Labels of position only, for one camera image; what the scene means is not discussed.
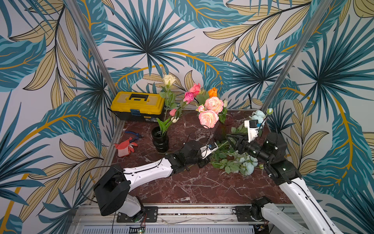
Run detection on light blue peony bunch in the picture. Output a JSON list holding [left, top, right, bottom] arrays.
[[211, 156, 264, 176]]

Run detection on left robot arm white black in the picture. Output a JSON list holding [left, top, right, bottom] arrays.
[[93, 140, 218, 220]]

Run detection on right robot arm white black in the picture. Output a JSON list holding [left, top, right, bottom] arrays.
[[227, 133, 341, 234]]

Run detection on dark red glass vase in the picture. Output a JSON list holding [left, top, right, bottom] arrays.
[[214, 119, 230, 142]]

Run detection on black ceramic vase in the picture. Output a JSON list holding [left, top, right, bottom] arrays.
[[151, 126, 169, 153]]

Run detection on pink peach peony stem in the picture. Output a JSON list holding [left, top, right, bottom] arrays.
[[196, 97, 225, 129]]

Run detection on orange rose stem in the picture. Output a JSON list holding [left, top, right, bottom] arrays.
[[208, 87, 218, 98]]

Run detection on pink rose stem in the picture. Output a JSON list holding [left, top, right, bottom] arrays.
[[169, 83, 201, 123]]

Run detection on cream rose stem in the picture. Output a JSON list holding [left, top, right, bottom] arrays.
[[156, 75, 180, 137]]

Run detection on yellow black toolbox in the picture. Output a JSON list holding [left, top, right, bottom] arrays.
[[110, 91, 165, 122]]

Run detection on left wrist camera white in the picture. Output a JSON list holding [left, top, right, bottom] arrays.
[[200, 142, 218, 159]]

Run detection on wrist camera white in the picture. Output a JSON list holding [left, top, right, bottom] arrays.
[[244, 120, 259, 142], [200, 142, 218, 159]]

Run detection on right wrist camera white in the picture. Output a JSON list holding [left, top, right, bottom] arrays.
[[244, 120, 259, 142]]

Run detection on blue handled pliers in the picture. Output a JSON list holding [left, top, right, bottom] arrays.
[[124, 131, 143, 140]]

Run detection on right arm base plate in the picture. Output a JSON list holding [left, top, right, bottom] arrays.
[[233, 204, 277, 223]]

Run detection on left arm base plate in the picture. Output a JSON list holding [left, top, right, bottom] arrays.
[[116, 206, 158, 224]]

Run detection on aluminium frame rail front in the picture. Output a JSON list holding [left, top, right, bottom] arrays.
[[67, 204, 325, 234]]

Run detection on right aluminium frame post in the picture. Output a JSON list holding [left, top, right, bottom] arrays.
[[261, 0, 332, 112]]

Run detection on aluminium frame post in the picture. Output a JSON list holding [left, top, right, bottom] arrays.
[[65, 0, 118, 96], [261, 0, 332, 112]]

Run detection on left aluminium frame post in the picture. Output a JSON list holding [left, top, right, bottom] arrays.
[[65, 0, 118, 96]]

